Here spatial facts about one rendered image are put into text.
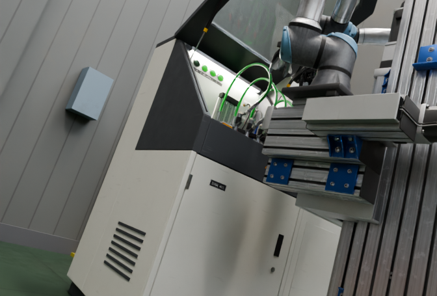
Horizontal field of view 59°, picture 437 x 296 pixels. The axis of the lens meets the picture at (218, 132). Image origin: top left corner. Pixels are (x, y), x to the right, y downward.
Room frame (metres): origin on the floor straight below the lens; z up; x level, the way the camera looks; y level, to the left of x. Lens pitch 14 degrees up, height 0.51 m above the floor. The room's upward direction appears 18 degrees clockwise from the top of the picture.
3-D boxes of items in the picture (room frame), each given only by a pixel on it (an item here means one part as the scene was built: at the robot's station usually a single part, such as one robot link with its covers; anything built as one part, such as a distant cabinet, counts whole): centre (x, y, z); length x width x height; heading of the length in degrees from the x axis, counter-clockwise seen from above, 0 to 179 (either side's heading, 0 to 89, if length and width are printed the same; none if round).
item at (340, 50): (1.20, -0.31, 1.20); 0.13 x 0.12 x 0.14; 84
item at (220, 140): (1.71, -0.21, 0.87); 0.62 x 0.04 x 0.16; 122
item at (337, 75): (1.20, -0.32, 1.09); 0.15 x 0.15 x 0.10
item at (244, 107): (2.26, -0.14, 1.20); 0.13 x 0.03 x 0.31; 122
